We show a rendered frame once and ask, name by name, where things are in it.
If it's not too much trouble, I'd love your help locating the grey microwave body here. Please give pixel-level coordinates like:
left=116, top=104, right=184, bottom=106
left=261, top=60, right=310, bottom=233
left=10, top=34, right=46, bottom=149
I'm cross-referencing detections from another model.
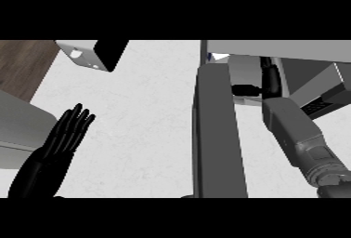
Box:
left=200, top=39, right=351, bottom=121

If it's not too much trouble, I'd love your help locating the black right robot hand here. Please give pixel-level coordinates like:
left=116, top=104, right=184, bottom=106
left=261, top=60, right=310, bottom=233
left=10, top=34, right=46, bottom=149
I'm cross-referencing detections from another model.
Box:
left=230, top=56, right=285, bottom=100

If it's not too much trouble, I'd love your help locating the white carton with blue edge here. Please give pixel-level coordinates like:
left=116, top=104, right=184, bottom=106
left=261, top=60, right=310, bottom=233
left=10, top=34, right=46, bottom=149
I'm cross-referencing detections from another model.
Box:
left=208, top=52, right=230, bottom=62

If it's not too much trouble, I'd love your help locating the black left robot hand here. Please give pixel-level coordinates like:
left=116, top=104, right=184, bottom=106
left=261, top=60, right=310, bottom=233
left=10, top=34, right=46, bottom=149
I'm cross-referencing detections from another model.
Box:
left=7, top=102, right=97, bottom=199

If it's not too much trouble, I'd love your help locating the white box with black face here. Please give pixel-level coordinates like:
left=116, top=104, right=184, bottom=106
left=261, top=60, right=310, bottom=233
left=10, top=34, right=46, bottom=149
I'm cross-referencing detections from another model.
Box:
left=53, top=39, right=130, bottom=73

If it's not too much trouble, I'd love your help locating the pale grey appliance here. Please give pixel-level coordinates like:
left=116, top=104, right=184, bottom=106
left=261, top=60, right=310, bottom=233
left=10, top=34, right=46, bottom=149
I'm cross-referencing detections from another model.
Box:
left=0, top=89, right=59, bottom=170

